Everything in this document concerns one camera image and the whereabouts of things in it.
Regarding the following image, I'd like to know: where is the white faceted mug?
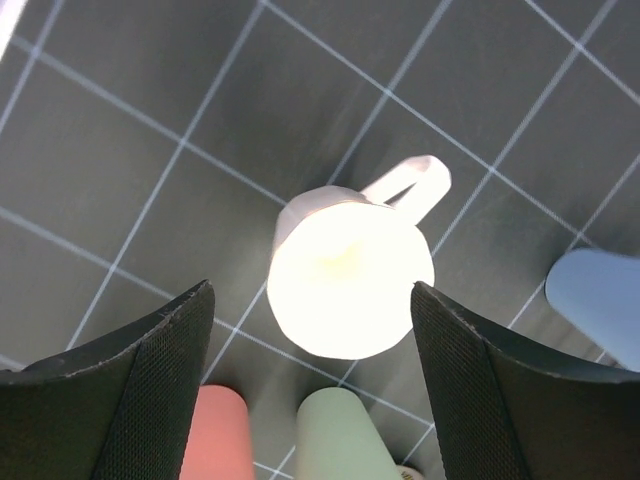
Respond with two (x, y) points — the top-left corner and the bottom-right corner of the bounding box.
(266, 155), (451, 360)

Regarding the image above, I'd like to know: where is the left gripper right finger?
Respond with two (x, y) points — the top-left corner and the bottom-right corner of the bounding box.
(410, 282), (639, 479)

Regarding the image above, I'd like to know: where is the blue plastic cup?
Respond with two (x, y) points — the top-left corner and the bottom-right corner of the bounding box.
(544, 248), (639, 371)

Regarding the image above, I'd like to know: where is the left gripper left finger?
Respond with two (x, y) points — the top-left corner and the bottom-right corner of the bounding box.
(1, 280), (215, 479)

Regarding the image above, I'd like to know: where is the pink plastic cup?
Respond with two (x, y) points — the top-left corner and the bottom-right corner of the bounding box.
(179, 385), (255, 480)

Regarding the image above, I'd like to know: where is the green plastic cup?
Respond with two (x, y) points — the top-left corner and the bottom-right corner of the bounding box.
(294, 387), (401, 480)

